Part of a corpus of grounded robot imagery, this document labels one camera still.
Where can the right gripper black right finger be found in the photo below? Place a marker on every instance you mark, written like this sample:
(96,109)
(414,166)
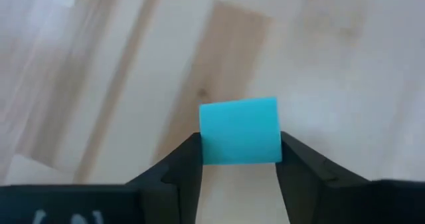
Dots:
(315,190)

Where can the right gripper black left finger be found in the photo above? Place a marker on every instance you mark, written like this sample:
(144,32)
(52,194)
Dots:
(176,184)

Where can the cyan cube block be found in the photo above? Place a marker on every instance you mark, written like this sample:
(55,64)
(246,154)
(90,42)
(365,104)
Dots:
(240,131)

